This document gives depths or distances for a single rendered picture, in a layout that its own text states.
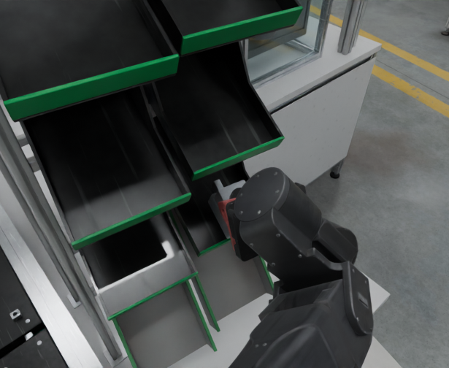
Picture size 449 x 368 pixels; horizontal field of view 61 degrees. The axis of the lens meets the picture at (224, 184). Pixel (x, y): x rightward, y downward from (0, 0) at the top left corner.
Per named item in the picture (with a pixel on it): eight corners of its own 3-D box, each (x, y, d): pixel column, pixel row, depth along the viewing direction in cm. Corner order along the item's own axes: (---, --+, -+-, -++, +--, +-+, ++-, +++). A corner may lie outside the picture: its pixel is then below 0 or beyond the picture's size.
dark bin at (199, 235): (269, 222, 62) (285, 207, 55) (198, 258, 57) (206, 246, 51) (190, 87, 69) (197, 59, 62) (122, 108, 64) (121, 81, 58)
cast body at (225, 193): (252, 228, 57) (266, 212, 51) (226, 239, 56) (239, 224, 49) (225, 180, 59) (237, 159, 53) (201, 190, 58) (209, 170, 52)
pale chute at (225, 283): (267, 291, 75) (278, 296, 71) (209, 325, 71) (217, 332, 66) (215, 158, 73) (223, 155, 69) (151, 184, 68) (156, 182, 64)
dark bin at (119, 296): (196, 276, 55) (205, 266, 49) (109, 321, 50) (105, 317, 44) (117, 119, 62) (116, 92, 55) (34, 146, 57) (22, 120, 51)
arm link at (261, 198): (287, 353, 36) (376, 341, 31) (201, 302, 30) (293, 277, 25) (290, 244, 43) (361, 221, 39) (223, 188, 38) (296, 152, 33)
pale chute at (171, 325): (209, 342, 68) (217, 350, 64) (139, 382, 64) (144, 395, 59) (148, 196, 66) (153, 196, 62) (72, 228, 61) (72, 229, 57)
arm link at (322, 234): (342, 299, 36) (374, 250, 37) (300, 266, 33) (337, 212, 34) (297, 269, 42) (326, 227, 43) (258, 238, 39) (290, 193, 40)
